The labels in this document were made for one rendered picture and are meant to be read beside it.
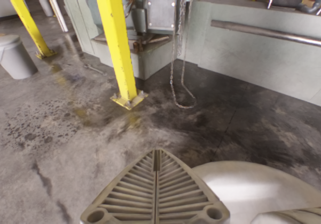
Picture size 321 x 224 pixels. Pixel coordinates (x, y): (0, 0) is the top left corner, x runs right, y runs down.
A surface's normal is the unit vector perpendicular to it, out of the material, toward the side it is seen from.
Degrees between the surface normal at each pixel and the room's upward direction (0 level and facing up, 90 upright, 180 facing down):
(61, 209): 0
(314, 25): 90
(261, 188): 69
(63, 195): 0
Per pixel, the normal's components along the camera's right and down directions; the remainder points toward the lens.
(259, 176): -0.01, -0.71
